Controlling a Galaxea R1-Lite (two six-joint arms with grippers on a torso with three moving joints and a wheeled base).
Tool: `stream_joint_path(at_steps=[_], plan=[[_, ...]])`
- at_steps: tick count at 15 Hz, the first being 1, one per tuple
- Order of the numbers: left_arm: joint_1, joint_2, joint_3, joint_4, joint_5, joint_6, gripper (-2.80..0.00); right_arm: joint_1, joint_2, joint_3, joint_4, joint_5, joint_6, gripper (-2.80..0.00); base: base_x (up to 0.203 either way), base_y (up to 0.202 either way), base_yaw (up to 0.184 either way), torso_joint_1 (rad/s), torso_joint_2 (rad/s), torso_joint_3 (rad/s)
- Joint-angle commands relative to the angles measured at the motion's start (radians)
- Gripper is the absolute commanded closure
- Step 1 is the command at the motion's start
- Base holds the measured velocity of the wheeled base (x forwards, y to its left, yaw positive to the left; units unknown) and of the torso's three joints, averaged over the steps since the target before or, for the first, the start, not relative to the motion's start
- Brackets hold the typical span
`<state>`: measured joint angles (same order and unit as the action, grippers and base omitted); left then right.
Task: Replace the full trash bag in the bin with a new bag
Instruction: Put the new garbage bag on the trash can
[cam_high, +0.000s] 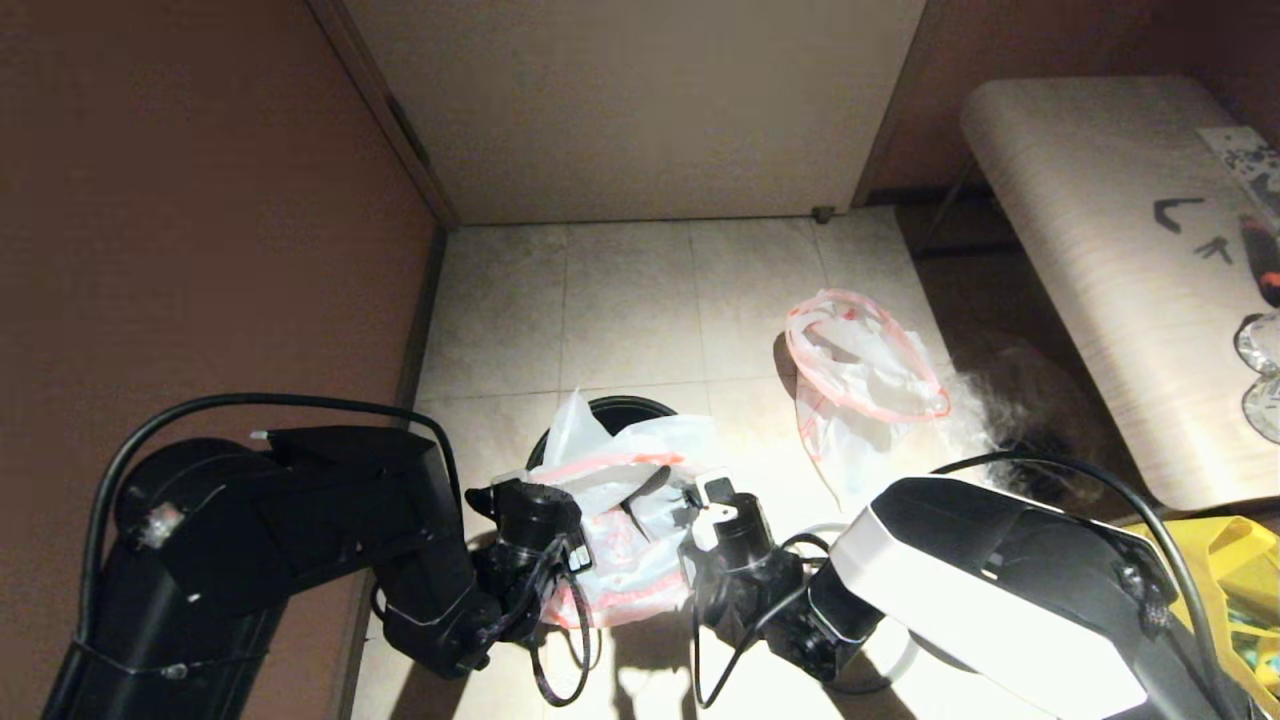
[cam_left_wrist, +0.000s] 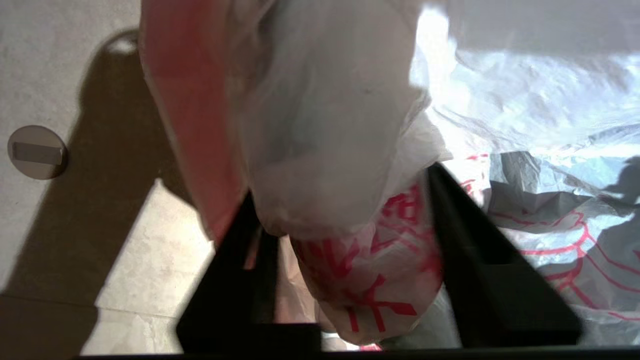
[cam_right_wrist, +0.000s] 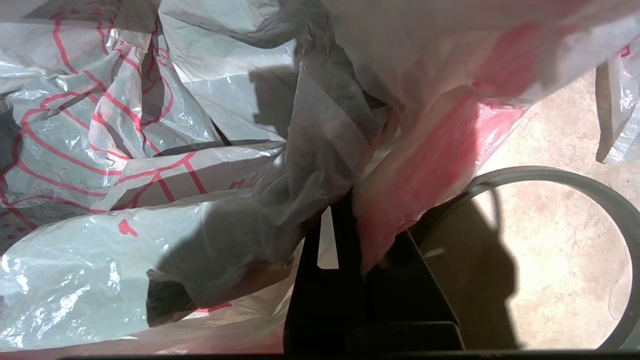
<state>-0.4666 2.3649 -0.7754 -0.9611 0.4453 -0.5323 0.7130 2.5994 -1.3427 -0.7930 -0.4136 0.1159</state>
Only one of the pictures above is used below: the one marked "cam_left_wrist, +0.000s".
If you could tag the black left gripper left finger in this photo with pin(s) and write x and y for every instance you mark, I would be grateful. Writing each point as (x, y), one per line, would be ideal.
(225, 300)

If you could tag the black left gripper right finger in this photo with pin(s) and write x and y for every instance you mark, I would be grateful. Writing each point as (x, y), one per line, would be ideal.
(490, 290)

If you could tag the new white red-edged trash bag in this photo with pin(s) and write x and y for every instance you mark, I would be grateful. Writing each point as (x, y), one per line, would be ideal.
(325, 125)

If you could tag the round metal floor drain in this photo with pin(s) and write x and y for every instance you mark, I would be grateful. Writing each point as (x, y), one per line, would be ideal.
(37, 152)

